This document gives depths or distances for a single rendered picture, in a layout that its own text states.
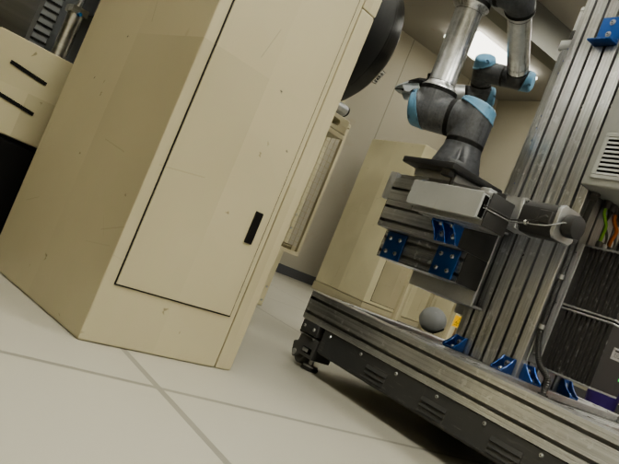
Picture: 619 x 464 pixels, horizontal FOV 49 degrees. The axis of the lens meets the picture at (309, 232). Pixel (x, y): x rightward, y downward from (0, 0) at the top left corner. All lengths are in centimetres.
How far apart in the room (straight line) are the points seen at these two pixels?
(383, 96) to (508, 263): 750
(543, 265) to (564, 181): 24
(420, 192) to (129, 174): 83
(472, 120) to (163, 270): 107
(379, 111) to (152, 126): 804
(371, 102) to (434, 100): 716
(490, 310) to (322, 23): 94
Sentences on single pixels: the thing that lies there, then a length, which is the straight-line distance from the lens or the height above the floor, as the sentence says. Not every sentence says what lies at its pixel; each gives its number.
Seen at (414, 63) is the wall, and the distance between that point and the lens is 972.
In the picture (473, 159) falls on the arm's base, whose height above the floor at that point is 76.
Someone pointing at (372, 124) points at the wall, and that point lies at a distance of 930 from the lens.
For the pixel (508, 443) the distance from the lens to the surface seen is 152.
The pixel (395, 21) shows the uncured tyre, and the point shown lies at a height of 124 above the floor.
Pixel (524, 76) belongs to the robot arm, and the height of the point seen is 117.
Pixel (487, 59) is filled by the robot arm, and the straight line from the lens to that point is 253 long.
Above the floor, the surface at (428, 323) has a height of 21.
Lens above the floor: 31
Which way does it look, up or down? 2 degrees up
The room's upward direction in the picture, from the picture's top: 22 degrees clockwise
